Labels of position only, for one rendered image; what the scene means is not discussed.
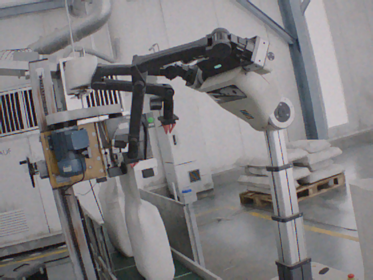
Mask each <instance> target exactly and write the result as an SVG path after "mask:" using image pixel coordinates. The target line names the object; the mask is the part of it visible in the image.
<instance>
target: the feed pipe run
mask: <svg viewBox="0 0 373 280"><path fill-rule="evenodd" d="M92 1H93V10H92V11H91V13H89V8H88V6H89V2H91V0H73V2H72V5H73V6H72V7H70V8H68V10H69V13H70V15H71V16H72V17H74V18H77V19H78V20H76V21H74V22H73V23H74V28H75V29H74V30H76V32H75V33H77V34H76V35H77V36H78V38H79V37H80V38H79V39H81V40H82V39H84V38H86V37H88V36H90V40H91V41H90V43H91V48H92V49H94V50H95V44H94V41H93V34H94V33H96V32H97V31H99V30H101V29H102V28H103V27H104V26H105V25H106V24H107V22H108V20H109V19H110V17H111V13H112V10H113V0H92ZM70 10H71V11H70ZM81 17H82V18H81ZM93 58H94V60H95V66H97V57H95V56H93Z"/></svg>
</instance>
